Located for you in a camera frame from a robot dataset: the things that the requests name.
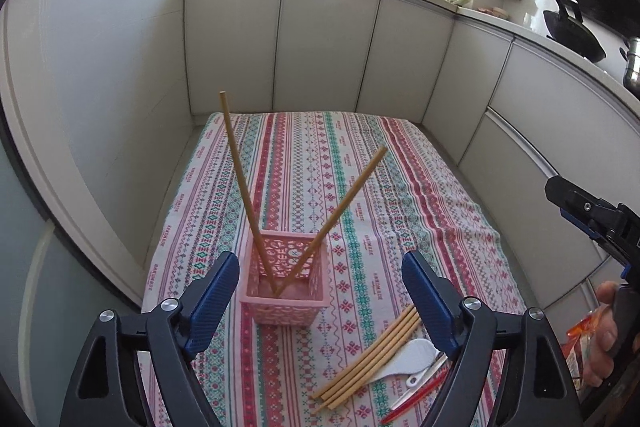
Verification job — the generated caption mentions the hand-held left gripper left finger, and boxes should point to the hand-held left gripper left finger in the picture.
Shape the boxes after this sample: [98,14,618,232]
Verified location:
[59,251,241,427]

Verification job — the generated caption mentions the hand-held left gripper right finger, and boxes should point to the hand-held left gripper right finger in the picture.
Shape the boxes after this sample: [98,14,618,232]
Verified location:
[401,249,583,427]

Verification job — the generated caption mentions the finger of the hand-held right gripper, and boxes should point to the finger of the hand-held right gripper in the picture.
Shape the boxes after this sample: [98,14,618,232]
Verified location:
[544,176,621,241]

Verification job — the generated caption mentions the white rice paddle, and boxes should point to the white rice paddle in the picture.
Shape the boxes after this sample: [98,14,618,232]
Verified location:
[365,338,442,384]

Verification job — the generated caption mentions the pink plastic utensil basket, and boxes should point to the pink plastic utensil basket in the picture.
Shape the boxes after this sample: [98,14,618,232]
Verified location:
[239,229,331,332]

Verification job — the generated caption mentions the white plastic spoon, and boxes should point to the white plastic spoon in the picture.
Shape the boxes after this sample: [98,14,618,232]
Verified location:
[405,353,449,389]

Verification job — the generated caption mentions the red plastic spoon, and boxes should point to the red plastic spoon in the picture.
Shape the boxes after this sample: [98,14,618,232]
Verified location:
[380,367,451,425]

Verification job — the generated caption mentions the person's right hand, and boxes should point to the person's right hand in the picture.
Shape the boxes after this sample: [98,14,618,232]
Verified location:
[582,281,632,389]

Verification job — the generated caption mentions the orange snack bag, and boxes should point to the orange snack bag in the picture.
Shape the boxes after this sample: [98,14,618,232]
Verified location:
[561,311,608,400]

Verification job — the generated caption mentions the striped patterned tablecloth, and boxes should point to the striped patterned tablecloth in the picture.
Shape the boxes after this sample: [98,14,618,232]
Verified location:
[140,111,528,427]

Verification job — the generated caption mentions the black wok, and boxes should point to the black wok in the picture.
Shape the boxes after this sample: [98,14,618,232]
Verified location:
[543,0,607,62]

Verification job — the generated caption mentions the white kitchen cabinets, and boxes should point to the white kitchen cabinets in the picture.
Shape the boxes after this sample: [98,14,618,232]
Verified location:
[182,0,640,310]

